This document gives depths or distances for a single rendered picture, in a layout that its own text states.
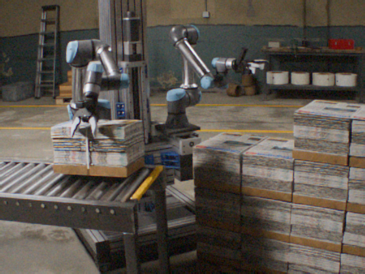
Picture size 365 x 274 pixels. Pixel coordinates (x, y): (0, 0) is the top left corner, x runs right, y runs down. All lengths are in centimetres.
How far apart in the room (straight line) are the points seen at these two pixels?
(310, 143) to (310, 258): 62
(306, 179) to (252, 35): 682
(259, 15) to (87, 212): 739
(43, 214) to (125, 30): 138
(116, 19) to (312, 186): 157
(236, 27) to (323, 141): 690
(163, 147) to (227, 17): 625
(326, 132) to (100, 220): 111
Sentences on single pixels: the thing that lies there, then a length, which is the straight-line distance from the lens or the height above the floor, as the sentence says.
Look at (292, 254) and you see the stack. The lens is 260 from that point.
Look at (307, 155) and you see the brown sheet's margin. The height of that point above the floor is 86.
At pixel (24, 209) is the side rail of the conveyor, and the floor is 75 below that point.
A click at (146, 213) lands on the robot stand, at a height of 22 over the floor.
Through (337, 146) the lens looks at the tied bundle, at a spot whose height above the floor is 92.
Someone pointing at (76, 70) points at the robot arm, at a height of 126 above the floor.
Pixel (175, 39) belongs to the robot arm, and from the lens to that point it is 303.
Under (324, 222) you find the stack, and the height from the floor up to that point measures 53.
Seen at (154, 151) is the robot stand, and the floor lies 70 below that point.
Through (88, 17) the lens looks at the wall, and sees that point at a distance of 983.
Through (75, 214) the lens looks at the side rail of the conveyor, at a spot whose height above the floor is 74.
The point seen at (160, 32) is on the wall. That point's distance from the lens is 936.
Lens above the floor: 155
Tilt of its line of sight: 15 degrees down
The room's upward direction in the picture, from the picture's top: 2 degrees counter-clockwise
